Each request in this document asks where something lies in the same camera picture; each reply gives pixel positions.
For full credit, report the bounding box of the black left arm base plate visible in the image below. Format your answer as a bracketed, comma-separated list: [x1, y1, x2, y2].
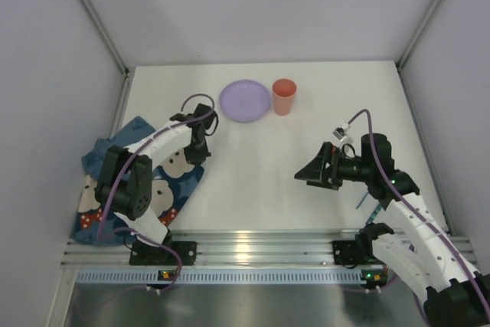
[129, 240, 198, 266]

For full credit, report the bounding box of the right aluminium frame post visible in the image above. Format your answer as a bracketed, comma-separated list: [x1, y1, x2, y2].
[395, 0, 445, 72]

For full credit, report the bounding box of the left aluminium frame post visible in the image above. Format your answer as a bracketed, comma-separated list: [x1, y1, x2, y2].
[79, 0, 129, 75]

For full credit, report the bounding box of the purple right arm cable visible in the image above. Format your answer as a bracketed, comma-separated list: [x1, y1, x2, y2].
[346, 108, 490, 327]

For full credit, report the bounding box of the purple plastic plate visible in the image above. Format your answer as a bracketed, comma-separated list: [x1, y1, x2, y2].
[218, 80, 272, 123]

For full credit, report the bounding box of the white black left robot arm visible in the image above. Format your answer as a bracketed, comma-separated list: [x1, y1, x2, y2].
[94, 103, 218, 250]

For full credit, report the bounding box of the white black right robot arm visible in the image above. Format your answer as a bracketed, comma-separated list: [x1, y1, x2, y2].
[294, 133, 489, 326]

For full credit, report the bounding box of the blue slotted cable duct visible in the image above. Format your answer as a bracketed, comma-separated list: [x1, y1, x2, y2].
[77, 268, 387, 285]

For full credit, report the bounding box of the aluminium frame post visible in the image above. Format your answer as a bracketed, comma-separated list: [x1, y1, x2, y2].
[79, 0, 129, 75]
[395, 0, 445, 72]

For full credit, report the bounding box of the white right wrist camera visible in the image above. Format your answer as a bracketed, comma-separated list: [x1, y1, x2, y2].
[332, 122, 351, 143]

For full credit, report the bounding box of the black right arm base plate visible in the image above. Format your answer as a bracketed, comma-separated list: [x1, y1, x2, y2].
[332, 240, 382, 269]

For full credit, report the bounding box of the coral plastic cup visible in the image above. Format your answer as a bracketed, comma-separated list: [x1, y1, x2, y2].
[272, 78, 297, 116]

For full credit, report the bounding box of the blue bear print placemat cloth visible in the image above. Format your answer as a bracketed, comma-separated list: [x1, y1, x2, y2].
[72, 115, 206, 247]

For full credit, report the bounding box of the blue plastic fork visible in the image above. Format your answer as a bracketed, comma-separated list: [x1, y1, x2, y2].
[355, 191, 369, 210]

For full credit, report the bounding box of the metal spoon patterned handle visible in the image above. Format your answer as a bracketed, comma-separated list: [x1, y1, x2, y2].
[365, 205, 382, 225]

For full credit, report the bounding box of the aluminium mounting rail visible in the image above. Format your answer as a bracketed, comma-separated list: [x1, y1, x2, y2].
[61, 230, 357, 268]

